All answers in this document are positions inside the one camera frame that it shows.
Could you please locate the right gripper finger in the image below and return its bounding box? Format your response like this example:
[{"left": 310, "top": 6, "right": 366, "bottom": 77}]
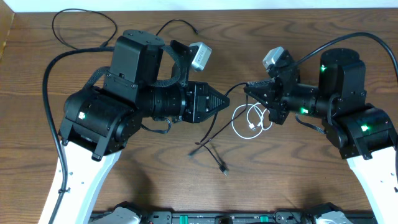
[
  {"left": 244, "top": 83, "right": 275, "bottom": 118},
  {"left": 248, "top": 79, "right": 274, "bottom": 88}
]

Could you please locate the black USB cable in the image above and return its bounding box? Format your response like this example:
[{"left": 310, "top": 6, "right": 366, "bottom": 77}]
[
  {"left": 52, "top": 8, "right": 199, "bottom": 50},
  {"left": 188, "top": 82, "right": 251, "bottom": 177}
]

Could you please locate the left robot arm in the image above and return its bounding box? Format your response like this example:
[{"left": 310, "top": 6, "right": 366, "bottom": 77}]
[{"left": 39, "top": 30, "right": 229, "bottom": 223}]

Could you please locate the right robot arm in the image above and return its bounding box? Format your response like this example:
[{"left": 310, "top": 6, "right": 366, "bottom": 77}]
[{"left": 244, "top": 47, "right": 397, "bottom": 223}]

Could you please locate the white USB cable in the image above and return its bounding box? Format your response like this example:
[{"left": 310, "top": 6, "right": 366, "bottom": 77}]
[{"left": 231, "top": 102, "right": 274, "bottom": 140}]

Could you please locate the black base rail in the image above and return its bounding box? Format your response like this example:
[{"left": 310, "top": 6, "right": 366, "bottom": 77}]
[{"left": 90, "top": 210, "right": 377, "bottom": 224}]

